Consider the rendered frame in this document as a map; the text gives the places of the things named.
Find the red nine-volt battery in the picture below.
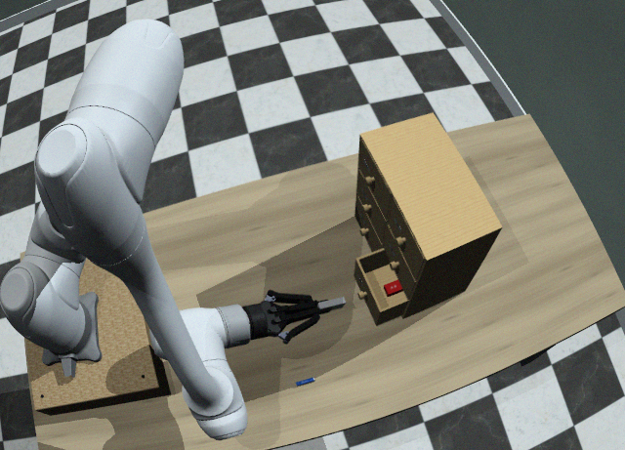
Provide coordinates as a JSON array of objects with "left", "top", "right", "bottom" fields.
[{"left": 384, "top": 280, "right": 403, "bottom": 297}]

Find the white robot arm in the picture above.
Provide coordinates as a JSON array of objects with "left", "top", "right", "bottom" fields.
[{"left": 0, "top": 20, "right": 252, "bottom": 440}]

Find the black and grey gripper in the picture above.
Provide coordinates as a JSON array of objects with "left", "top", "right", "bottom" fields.
[{"left": 243, "top": 290, "right": 346, "bottom": 344}]

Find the small wooden chest of drawers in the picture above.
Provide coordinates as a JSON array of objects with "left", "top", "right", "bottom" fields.
[{"left": 354, "top": 113, "right": 502, "bottom": 319}]

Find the brown wooden drawer front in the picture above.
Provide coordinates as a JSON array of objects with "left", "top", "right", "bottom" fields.
[
  {"left": 384, "top": 226, "right": 416, "bottom": 300},
  {"left": 359, "top": 140, "right": 391, "bottom": 219},
  {"left": 357, "top": 170, "right": 387, "bottom": 243},
  {"left": 389, "top": 198, "right": 425, "bottom": 280},
  {"left": 356, "top": 197, "right": 382, "bottom": 252},
  {"left": 354, "top": 248, "right": 408, "bottom": 326}
]

